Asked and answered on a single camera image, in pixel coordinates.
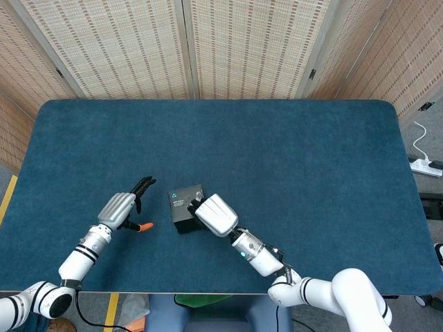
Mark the left robot hand orange thumb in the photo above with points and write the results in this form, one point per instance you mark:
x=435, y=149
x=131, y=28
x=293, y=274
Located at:
x=116, y=209

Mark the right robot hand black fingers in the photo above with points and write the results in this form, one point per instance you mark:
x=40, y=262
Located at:
x=216, y=214

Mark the black cardboard box cutout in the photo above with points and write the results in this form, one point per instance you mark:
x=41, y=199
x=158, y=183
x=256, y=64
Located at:
x=180, y=204

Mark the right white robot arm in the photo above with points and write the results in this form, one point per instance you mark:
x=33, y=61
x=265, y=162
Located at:
x=263, y=257

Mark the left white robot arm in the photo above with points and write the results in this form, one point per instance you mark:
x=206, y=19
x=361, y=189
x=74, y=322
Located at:
x=79, y=259

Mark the blue felt table mat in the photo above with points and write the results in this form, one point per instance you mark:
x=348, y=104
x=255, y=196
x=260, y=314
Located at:
x=277, y=155

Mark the white plastic bag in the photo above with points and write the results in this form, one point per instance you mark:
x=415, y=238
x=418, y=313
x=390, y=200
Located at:
x=133, y=307

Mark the blue robot torso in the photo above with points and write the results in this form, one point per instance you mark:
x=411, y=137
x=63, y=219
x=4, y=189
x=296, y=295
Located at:
x=221, y=314

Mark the orange packet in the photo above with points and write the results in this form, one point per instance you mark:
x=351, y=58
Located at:
x=136, y=326

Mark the brown shoe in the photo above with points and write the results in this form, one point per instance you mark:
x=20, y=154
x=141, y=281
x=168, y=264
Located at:
x=62, y=325

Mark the woven bamboo screen panel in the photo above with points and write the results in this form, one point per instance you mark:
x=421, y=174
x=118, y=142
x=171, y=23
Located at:
x=349, y=52
x=24, y=79
x=249, y=52
x=121, y=52
x=415, y=62

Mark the white power strip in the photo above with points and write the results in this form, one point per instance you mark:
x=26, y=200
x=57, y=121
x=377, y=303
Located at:
x=422, y=168

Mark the black equipment base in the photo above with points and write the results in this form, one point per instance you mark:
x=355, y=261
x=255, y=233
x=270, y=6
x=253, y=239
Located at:
x=434, y=209

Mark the white caster wheel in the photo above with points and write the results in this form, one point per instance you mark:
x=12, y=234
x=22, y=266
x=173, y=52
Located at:
x=424, y=300

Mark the black power plug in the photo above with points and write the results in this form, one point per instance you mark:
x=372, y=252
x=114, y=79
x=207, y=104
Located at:
x=436, y=166

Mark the white and black sneaker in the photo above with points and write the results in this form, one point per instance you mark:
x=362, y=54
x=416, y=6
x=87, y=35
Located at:
x=439, y=254

